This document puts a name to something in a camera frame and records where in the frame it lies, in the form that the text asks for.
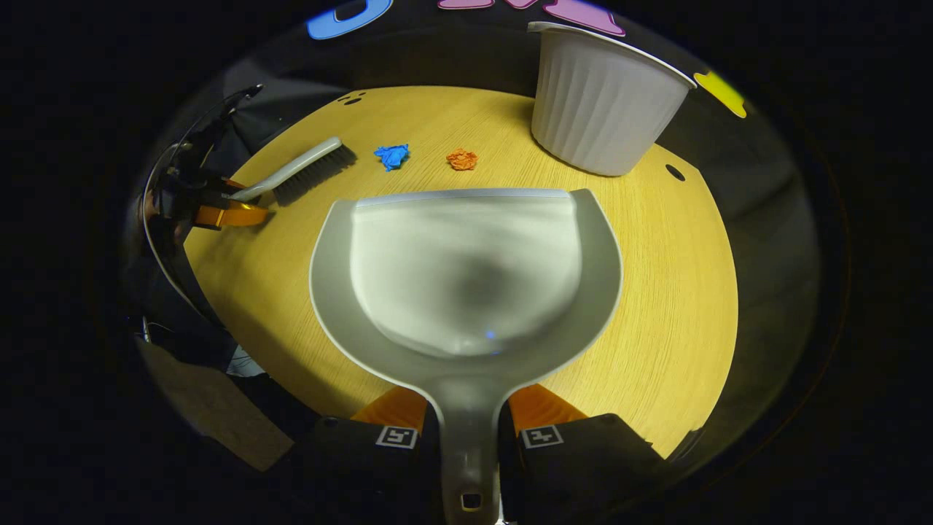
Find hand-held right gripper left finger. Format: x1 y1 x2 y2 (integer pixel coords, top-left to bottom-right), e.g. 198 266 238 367
290 385 442 525

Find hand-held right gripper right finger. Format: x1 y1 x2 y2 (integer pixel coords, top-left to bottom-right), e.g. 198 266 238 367
499 384 665 525

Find small grey broom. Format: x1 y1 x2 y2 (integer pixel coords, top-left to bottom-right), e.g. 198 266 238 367
229 136 359 207

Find blue paper trash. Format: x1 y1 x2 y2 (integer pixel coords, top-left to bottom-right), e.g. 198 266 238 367
373 143 411 173

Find grey plastic dustpan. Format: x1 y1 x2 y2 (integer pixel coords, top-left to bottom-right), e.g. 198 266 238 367
309 187 625 525

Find white ribbed garbage bin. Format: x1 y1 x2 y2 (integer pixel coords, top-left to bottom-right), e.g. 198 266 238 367
528 21 698 178

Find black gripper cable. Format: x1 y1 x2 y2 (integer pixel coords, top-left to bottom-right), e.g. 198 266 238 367
141 83 265 314

